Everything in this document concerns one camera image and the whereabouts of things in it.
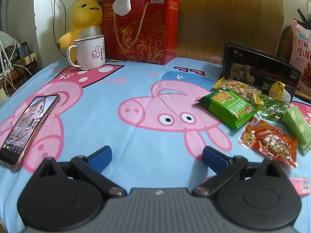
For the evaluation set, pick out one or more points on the peanut snack packet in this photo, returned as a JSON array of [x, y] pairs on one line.
[[243, 90]]

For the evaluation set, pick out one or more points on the brown seat cushion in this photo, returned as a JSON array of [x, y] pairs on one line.
[[284, 51]]

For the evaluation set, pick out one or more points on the smartphone with pink case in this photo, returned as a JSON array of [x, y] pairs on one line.
[[18, 141]]

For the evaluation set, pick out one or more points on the yellow plush toy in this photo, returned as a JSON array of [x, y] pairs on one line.
[[85, 21]]

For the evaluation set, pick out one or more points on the Peppa Pig blue bedsheet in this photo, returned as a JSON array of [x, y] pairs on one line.
[[150, 118]]

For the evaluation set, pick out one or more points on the red spicy snack packet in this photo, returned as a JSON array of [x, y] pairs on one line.
[[270, 141]]

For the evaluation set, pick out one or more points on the black tin box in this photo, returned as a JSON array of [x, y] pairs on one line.
[[257, 69]]

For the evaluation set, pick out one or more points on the pink fried twist snack bag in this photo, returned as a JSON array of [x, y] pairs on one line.
[[301, 55]]

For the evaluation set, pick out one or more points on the green cracker packet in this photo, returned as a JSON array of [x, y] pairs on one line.
[[230, 108]]

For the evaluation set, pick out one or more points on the yellow small snack packet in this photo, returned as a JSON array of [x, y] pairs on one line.
[[277, 92]]

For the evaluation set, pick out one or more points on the pink small box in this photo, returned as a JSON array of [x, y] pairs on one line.
[[301, 185]]

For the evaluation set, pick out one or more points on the dark green pickle packet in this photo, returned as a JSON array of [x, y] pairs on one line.
[[271, 109]]

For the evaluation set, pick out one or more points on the light green tissue pack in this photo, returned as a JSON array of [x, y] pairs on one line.
[[298, 126]]

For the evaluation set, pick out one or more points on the red gift box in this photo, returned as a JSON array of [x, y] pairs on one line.
[[148, 33]]

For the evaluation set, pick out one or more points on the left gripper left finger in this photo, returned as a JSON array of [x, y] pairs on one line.
[[89, 169]]

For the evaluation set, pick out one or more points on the wooden headboard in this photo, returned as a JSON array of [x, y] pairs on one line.
[[204, 26]]

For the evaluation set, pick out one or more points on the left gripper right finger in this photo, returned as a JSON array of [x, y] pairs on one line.
[[226, 168]]

